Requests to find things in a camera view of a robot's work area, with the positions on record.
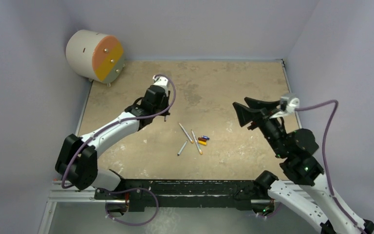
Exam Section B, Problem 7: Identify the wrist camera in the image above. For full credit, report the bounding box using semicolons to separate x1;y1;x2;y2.
152;74;169;96
270;93;300;118

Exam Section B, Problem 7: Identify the black base frame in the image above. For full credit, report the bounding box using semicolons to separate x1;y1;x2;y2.
94;170;286;216

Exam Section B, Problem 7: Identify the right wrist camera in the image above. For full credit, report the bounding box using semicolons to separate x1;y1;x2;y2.
270;93;300;118

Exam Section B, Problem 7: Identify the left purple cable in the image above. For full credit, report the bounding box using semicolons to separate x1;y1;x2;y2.
61;75;177;190

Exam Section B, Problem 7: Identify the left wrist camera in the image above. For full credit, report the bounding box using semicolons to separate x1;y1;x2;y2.
152;74;169;96

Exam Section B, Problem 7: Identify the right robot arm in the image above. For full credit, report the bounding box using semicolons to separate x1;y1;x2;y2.
233;94;374;234

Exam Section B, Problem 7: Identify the yellow pen cap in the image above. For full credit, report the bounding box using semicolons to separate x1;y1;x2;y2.
198;140;207;146

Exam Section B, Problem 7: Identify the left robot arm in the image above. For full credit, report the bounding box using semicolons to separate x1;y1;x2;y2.
55;84;171;199

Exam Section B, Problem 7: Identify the round cabinet with coloured drawers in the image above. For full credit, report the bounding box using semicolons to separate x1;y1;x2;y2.
65;30;125;87

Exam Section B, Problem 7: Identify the white pen orange tip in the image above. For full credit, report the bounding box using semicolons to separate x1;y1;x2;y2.
191;129;203;155

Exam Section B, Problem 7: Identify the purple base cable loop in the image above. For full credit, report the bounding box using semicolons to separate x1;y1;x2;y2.
105;187;160;226

